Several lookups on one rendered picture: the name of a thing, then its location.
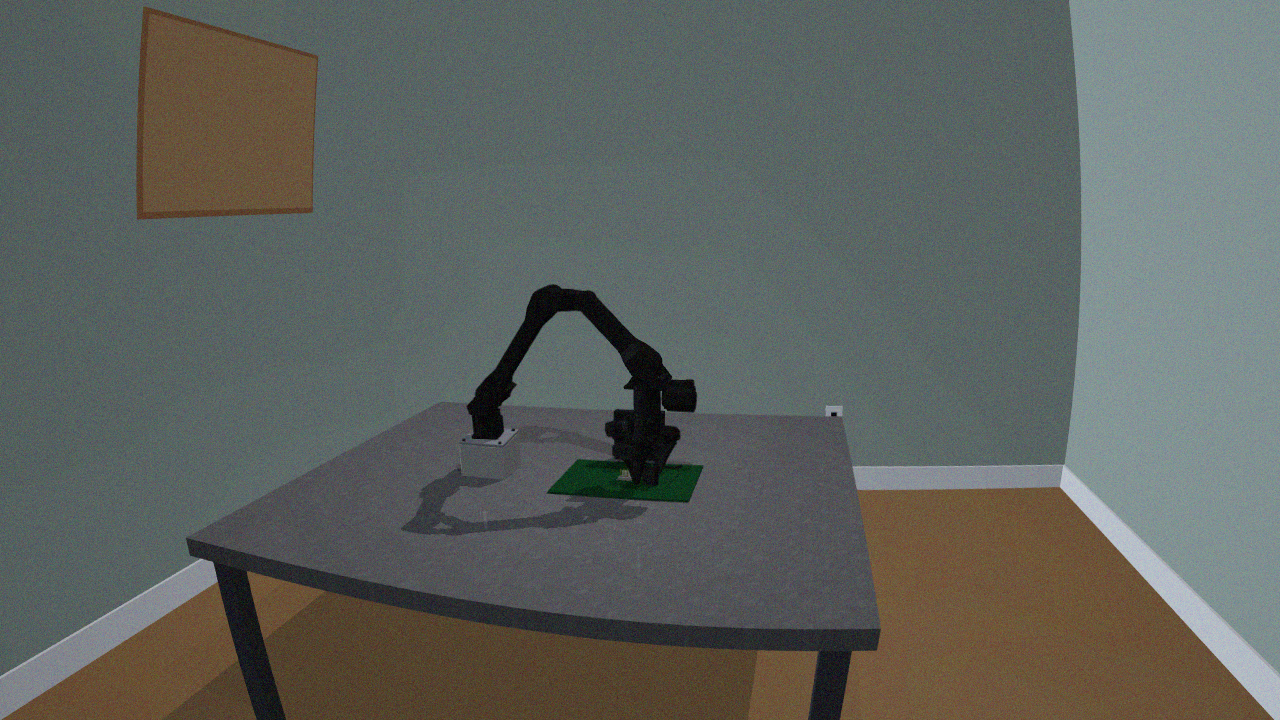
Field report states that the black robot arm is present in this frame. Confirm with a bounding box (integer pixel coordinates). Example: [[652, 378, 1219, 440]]
[[467, 284, 698, 439]]

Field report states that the green circuit board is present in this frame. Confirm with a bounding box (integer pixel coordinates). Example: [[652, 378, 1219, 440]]
[[547, 459, 703, 502]]

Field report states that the black cable with plug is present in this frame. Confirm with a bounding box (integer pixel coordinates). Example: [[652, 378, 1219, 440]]
[[643, 462, 682, 487]]

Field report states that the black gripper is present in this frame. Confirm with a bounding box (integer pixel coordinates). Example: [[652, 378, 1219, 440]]
[[612, 411, 681, 486]]

